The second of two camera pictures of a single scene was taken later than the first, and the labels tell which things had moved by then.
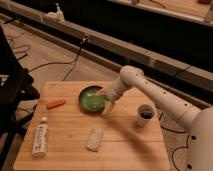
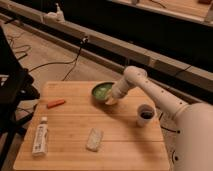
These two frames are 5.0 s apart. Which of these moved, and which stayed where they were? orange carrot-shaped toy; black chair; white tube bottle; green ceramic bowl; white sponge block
Moved: green ceramic bowl
Stayed: white sponge block; orange carrot-shaped toy; black chair; white tube bottle
